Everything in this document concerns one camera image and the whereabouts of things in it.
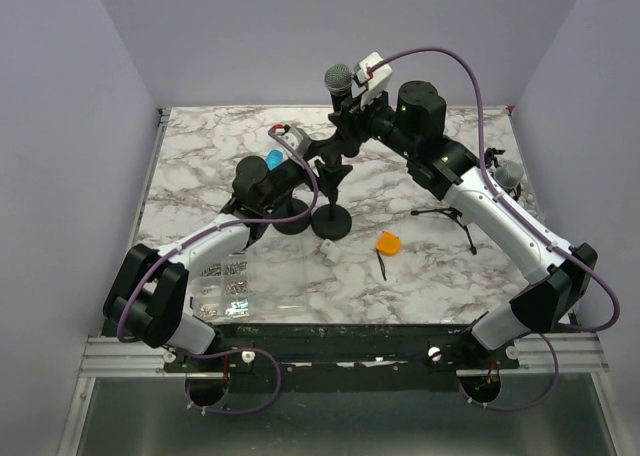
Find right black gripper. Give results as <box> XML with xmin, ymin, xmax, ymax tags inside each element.
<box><xmin>328</xmin><ymin>81</ymin><xmax>417</xmax><ymax>161</ymax></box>

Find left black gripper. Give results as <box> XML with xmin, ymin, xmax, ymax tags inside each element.
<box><xmin>259</xmin><ymin>141</ymin><xmax>352</xmax><ymax>210</ymax></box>

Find black clip mic stand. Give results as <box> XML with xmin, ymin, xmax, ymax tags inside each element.
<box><xmin>311</xmin><ymin>130</ymin><xmax>353</xmax><ymax>241</ymax></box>

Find black shock mount stand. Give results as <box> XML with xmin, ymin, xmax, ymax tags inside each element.
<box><xmin>270</xmin><ymin>190</ymin><xmax>311</xmax><ymax>235</ymax></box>

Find black handheld microphone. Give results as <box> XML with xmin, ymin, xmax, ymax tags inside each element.
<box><xmin>324</xmin><ymin>63</ymin><xmax>353</xmax><ymax>114</ymax></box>

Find blue microphone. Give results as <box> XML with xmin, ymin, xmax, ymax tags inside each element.
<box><xmin>265</xmin><ymin>148</ymin><xmax>285</xmax><ymax>171</ymax></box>

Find black tripod shock mount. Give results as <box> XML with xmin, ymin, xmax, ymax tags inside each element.
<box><xmin>410</xmin><ymin>147</ymin><xmax>522</xmax><ymax>255</ymax></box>

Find silver microphone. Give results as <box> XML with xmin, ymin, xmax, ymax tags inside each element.
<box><xmin>494</xmin><ymin>161</ymin><xmax>524</xmax><ymax>190</ymax></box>

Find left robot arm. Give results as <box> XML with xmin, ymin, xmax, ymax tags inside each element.
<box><xmin>103</xmin><ymin>124</ymin><xmax>359</xmax><ymax>371</ymax></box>

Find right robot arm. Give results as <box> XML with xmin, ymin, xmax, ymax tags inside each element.
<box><xmin>327</xmin><ymin>80</ymin><xmax>597</xmax><ymax>368</ymax></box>

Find white plastic fitting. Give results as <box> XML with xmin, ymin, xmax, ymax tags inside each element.
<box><xmin>319</xmin><ymin>239</ymin><xmax>342</xmax><ymax>265</ymax></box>

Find orange tape measure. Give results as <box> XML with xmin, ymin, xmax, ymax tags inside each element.
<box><xmin>375</xmin><ymin>232</ymin><xmax>401</xmax><ymax>281</ymax></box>

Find clear screw organizer box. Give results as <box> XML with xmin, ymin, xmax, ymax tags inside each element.
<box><xmin>188</xmin><ymin>237</ymin><xmax>311</xmax><ymax>323</ymax></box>

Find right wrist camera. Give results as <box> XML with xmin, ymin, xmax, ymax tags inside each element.
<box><xmin>353</xmin><ymin>52</ymin><xmax>393</xmax><ymax>109</ymax></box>

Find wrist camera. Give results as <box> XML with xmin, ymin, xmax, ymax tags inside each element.
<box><xmin>270</xmin><ymin>124</ymin><xmax>312</xmax><ymax>155</ymax></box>
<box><xmin>353</xmin><ymin>52</ymin><xmax>393</xmax><ymax>109</ymax></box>

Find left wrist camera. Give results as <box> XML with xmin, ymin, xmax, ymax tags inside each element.
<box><xmin>270</xmin><ymin>124</ymin><xmax>312</xmax><ymax>155</ymax></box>

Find black front mounting rail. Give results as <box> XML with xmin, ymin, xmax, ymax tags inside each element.
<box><xmin>84</xmin><ymin>320</ymin><xmax>606</xmax><ymax>392</ymax></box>

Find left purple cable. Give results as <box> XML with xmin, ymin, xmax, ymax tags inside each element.
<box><xmin>115</xmin><ymin>128</ymin><xmax>321</xmax><ymax>417</ymax></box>

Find purple cable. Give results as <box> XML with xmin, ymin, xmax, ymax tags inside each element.
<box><xmin>115</xmin><ymin>128</ymin><xmax>321</xmax><ymax>417</ymax></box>
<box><xmin>369</xmin><ymin>46</ymin><xmax>621</xmax><ymax>413</ymax></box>

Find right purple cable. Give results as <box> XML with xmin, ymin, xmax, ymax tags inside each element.
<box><xmin>369</xmin><ymin>46</ymin><xmax>621</xmax><ymax>413</ymax></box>

